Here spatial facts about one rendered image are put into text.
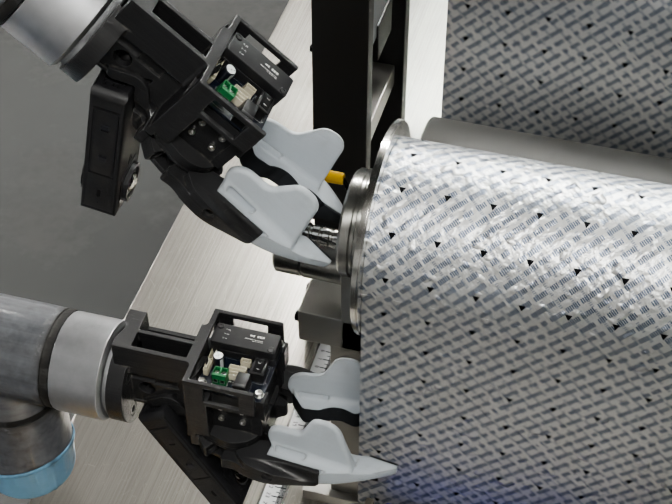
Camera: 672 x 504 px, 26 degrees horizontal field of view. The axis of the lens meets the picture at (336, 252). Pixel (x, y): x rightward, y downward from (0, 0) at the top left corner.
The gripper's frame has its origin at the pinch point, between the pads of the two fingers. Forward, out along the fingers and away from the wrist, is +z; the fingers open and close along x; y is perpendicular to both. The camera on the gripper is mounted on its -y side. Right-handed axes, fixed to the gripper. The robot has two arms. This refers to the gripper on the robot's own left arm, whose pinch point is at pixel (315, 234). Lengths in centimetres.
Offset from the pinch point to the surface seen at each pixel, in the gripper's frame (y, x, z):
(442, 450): -4.6, -4.2, 17.4
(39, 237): -152, 107, 14
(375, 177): 7.7, -0.6, -1.1
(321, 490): -26.7, 3.5, 21.2
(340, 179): -1.8, 7.7, 0.9
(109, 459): -39.8, 2.5, 7.3
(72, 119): -157, 141, 8
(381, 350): -0.4, -4.2, 7.8
